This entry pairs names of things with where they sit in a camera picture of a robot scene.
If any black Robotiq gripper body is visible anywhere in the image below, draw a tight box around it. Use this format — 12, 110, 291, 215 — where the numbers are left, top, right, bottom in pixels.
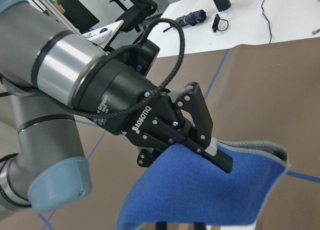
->
71, 46, 190, 149

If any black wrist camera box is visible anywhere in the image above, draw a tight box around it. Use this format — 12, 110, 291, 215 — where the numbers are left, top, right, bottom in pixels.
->
132, 39, 160, 76

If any black office chair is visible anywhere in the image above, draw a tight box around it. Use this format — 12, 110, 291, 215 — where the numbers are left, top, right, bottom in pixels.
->
109, 0, 158, 33

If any blue towel with grey edge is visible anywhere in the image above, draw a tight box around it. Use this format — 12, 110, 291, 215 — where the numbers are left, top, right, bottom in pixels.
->
116, 140, 290, 229

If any folded dark blue umbrella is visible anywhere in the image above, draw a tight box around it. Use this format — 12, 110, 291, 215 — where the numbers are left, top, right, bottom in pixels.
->
175, 10, 207, 28

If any thin black table cable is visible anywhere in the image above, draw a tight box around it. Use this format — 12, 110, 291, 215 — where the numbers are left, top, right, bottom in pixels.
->
260, 0, 274, 44

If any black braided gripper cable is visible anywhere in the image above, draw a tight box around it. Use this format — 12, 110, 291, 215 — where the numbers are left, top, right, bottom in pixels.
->
24, 18, 186, 121

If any small black strap device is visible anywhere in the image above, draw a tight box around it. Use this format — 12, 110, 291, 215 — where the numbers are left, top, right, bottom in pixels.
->
211, 14, 229, 33

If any white side table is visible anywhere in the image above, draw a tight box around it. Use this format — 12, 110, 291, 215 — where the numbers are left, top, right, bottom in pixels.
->
162, 0, 320, 54

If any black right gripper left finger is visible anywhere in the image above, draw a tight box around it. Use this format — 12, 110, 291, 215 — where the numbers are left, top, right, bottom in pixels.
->
136, 145, 171, 167

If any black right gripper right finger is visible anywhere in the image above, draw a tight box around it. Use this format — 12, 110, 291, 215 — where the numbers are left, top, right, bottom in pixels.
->
172, 82, 233, 173

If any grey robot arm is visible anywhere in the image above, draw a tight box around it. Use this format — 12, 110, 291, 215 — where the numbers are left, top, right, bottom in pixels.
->
0, 0, 233, 216

